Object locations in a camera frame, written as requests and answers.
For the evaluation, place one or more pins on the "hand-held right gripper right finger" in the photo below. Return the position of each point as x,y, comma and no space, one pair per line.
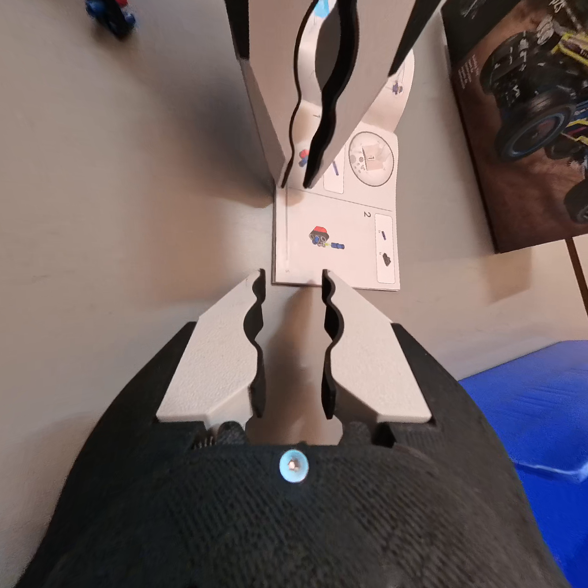
372,367

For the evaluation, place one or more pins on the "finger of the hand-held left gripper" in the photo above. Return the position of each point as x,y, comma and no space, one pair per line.
367,59
271,69

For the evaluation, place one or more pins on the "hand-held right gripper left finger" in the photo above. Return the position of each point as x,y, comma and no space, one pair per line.
216,367

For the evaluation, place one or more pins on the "instruction booklet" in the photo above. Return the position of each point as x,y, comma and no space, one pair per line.
330,216

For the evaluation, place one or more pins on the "toy buggy set box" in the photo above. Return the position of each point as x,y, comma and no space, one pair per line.
519,138

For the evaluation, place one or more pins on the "red black blue brick assembly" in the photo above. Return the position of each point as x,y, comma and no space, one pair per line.
115,18

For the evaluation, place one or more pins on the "blue plastic bin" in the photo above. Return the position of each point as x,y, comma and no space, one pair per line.
542,413

